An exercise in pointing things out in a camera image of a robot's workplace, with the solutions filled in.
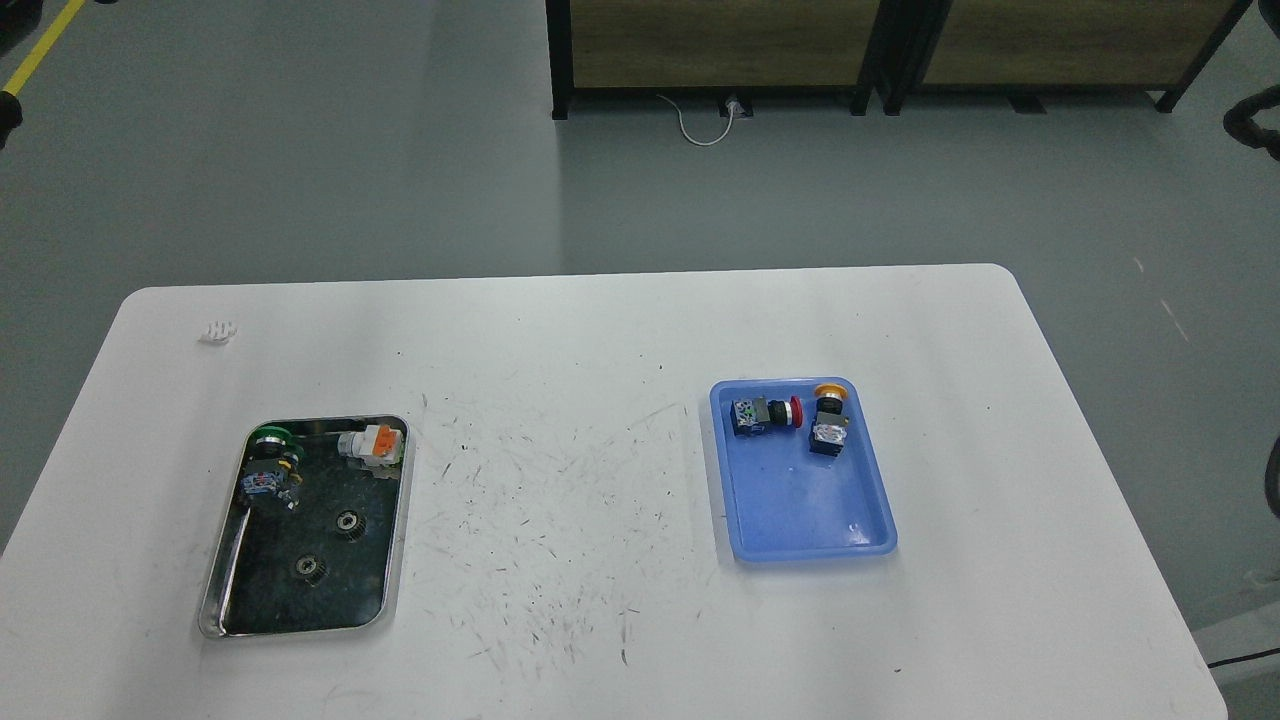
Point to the black gear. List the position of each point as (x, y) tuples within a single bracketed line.
[(308, 569), (350, 525)]

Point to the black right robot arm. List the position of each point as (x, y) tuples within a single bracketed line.
[(1241, 124)]

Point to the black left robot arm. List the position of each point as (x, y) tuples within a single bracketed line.
[(11, 116)]

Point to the blue plastic tray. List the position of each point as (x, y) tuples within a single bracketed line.
[(785, 504)]

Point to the left wooden cabinet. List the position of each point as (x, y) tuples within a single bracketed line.
[(728, 49)]

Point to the metal tray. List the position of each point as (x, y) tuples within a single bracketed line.
[(250, 591)]

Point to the small white plastic piece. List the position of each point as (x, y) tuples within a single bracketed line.
[(219, 333)]

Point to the red push button switch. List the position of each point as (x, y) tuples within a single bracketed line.
[(759, 415)]

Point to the yellow push button switch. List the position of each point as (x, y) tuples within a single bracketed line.
[(830, 425)]

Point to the orange white switch module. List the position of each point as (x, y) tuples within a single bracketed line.
[(377, 447)]

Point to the green push button switch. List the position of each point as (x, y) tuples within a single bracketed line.
[(269, 475)]

